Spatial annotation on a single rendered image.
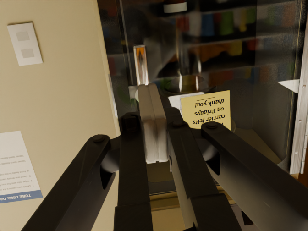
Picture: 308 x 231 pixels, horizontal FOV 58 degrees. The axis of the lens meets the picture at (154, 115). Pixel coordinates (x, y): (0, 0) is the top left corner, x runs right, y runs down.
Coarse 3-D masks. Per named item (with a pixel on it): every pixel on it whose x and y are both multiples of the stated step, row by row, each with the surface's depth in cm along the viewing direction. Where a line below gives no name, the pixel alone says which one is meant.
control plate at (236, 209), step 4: (232, 204) 49; (236, 204) 49; (232, 208) 49; (236, 208) 49; (240, 208) 49; (236, 212) 48; (240, 212) 48; (236, 216) 48; (240, 216) 48; (240, 220) 48; (240, 224) 48; (244, 228) 48; (248, 228) 48; (252, 228) 48; (256, 228) 48
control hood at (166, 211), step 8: (224, 192) 51; (160, 200) 51; (168, 200) 51; (176, 200) 50; (232, 200) 49; (152, 208) 49; (160, 208) 49; (168, 208) 49; (176, 208) 49; (152, 216) 49; (160, 216) 49; (168, 216) 49; (176, 216) 48; (160, 224) 48; (168, 224) 48; (176, 224) 48
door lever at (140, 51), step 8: (136, 48) 34; (144, 48) 34; (136, 56) 34; (144, 56) 34; (136, 64) 35; (144, 64) 35; (136, 72) 35; (144, 72) 35; (144, 80) 36; (136, 96) 41
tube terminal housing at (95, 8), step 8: (96, 8) 37; (96, 16) 38; (96, 24) 38; (104, 48) 40; (104, 56) 40; (104, 64) 41; (112, 104) 43; (112, 112) 44; (296, 176) 52; (176, 192) 51; (152, 200) 51
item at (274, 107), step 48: (96, 0) 36; (144, 0) 36; (192, 0) 37; (240, 0) 38; (288, 0) 38; (192, 48) 40; (240, 48) 40; (288, 48) 41; (240, 96) 43; (288, 96) 44; (288, 144) 48
